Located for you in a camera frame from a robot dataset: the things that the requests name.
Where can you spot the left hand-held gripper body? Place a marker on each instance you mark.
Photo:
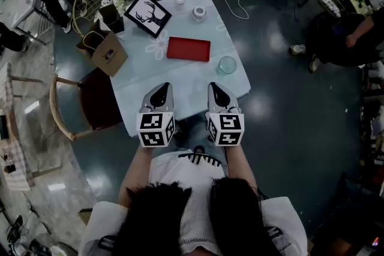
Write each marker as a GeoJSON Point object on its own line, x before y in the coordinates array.
{"type": "Point", "coordinates": [154, 129]}

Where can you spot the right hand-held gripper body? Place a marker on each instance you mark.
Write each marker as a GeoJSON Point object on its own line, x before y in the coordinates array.
{"type": "Point", "coordinates": [226, 129]}

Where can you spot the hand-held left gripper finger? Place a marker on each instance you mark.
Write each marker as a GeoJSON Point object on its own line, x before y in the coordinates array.
{"type": "Point", "coordinates": [170, 103]}
{"type": "Point", "coordinates": [148, 102]}

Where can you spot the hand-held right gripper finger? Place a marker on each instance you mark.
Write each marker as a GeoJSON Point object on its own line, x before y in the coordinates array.
{"type": "Point", "coordinates": [230, 105]}
{"type": "Point", "coordinates": [213, 103]}

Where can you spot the clear glass cup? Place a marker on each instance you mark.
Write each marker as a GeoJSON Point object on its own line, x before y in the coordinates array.
{"type": "Point", "coordinates": [227, 66]}

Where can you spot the red rectangular tray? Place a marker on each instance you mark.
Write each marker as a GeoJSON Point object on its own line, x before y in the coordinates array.
{"type": "Point", "coordinates": [189, 48]}

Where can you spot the person's right forearm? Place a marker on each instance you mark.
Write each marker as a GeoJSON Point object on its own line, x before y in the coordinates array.
{"type": "Point", "coordinates": [240, 165]}

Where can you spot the person's left forearm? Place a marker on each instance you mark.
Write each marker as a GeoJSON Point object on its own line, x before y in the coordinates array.
{"type": "Point", "coordinates": [136, 168]}

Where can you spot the pale blue tablecloth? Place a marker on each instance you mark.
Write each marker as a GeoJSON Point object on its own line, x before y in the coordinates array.
{"type": "Point", "coordinates": [186, 78]}

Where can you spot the person's blue jeans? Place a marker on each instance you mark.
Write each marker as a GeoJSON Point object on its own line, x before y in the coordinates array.
{"type": "Point", "coordinates": [193, 135]}

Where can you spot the wooden chair with dark seat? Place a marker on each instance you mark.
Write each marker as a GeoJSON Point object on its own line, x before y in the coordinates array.
{"type": "Point", "coordinates": [99, 99]}

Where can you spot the person's white top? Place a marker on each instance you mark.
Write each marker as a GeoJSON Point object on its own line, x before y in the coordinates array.
{"type": "Point", "coordinates": [183, 177]}

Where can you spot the brown paper bag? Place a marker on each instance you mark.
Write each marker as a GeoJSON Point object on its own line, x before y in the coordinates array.
{"type": "Point", "coordinates": [109, 57]}

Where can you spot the black square box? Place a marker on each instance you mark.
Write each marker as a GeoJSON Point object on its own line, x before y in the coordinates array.
{"type": "Point", "coordinates": [114, 22]}

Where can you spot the black framed deer picture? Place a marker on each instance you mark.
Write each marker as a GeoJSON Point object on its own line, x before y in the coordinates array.
{"type": "Point", "coordinates": [148, 13]}

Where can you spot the white flower bunch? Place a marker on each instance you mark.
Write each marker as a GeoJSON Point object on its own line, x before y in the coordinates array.
{"type": "Point", "coordinates": [121, 4]}

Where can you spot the wooden slatted board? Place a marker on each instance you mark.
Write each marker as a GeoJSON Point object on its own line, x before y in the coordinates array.
{"type": "Point", "coordinates": [85, 216]}

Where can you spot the checked seat cushion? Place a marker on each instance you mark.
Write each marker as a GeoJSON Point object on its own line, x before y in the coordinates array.
{"type": "Point", "coordinates": [328, 3]}

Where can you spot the table with checked cloth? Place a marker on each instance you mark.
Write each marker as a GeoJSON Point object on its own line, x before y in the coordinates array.
{"type": "Point", "coordinates": [18, 177]}

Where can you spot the black rectangular box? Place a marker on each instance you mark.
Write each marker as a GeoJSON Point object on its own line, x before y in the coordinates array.
{"type": "Point", "coordinates": [3, 127]}

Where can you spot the white table with metal frame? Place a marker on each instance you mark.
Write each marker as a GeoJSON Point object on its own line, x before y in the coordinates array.
{"type": "Point", "coordinates": [27, 9]}

